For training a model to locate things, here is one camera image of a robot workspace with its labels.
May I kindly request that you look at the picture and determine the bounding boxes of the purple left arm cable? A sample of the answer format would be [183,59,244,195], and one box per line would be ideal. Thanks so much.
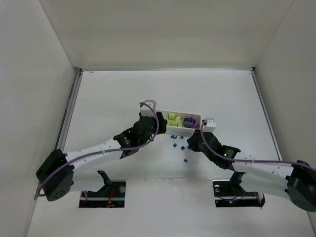
[38,101,160,197]

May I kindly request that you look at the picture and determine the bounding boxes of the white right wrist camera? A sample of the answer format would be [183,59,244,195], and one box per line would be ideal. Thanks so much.
[202,118,217,133]

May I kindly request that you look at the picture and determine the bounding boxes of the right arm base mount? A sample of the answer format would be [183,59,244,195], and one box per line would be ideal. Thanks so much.
[212,172,266,208]

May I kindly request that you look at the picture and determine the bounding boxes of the lime lego brick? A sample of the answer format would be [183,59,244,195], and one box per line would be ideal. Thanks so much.
[167,113,184,127]

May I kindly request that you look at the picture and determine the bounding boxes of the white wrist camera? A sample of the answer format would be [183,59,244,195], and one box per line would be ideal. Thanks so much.
[139,100,157,118]
[202,118,217,133]

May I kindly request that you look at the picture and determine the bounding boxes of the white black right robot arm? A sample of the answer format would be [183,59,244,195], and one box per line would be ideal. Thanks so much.
[187,129,316,212]

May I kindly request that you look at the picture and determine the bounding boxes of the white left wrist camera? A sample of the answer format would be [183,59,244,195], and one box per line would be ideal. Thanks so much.
[139,100,157,118]

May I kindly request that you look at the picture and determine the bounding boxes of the white three-compartment tray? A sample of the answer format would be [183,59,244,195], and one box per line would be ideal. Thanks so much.
[158,110,201,137]

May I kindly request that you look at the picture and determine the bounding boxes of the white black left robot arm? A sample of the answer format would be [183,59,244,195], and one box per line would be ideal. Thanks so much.
[36,112,167,201]

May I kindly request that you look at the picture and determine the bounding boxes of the purple round lego piece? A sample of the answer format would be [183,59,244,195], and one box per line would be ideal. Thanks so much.
[183,117,199,129]

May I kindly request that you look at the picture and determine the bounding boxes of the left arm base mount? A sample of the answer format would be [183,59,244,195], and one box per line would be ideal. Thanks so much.
[79,170,126,208]

